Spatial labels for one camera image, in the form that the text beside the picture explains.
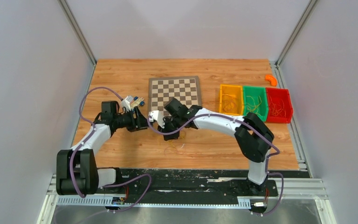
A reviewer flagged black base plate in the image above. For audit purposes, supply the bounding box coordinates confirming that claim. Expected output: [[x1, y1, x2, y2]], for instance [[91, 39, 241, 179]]
[[96, 167, 311, 205]]

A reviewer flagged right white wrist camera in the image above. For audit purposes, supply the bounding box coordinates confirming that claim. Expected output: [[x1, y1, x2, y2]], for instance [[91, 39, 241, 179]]
[[148, 110, 165, 128]]

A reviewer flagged white toy car chassis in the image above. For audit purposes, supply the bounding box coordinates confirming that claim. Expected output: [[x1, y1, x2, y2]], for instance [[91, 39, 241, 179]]
[[131, 96, 145, 108]]

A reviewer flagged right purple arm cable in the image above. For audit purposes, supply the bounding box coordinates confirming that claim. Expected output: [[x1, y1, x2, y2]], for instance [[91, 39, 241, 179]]
[[146, 113, 285, 214]]

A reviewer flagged green plastic bin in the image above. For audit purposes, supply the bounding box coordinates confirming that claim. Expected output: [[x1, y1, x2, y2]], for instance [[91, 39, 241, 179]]
[[243, 86, 269, 122]]

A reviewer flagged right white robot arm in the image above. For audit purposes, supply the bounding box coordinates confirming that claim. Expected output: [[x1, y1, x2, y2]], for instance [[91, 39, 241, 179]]
[[148, 98, 275, 195]]

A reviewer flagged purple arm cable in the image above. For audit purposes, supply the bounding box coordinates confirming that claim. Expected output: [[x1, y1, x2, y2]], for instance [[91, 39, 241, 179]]
[[69, 87, 124, 199], [146, 113, 285, 214]]

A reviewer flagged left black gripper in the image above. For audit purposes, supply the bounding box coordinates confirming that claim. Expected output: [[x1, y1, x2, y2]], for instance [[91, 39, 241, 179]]
[[113, 106, 153, 133]]

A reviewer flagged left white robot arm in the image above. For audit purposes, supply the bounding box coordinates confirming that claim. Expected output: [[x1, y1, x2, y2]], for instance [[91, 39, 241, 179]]
[[56, 101, 148, 198]]

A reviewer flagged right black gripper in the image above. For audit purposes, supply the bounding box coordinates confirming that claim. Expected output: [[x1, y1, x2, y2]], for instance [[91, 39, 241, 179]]
[[158, 115, 184, 140]]

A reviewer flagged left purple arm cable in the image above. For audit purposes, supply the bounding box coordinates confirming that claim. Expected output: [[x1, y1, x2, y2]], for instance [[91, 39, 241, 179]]
[[69, 87, 124, 199]]

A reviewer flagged yellow plastic bin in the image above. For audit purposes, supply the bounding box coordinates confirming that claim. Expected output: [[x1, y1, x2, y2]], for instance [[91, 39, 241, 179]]
[[219, 84, 244, 116]]

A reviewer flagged wooden chessboard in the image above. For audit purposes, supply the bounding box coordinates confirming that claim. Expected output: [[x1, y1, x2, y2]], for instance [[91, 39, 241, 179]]
[[147, 76, 202, 116]]

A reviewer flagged orange curved plastic piece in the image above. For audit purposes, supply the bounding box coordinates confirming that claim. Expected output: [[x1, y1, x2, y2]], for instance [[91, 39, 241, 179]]
[[264, 74, 278, 87]]

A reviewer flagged red plastic bin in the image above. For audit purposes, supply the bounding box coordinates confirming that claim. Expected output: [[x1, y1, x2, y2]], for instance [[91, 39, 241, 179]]
[[266, 87, 294, 124]]

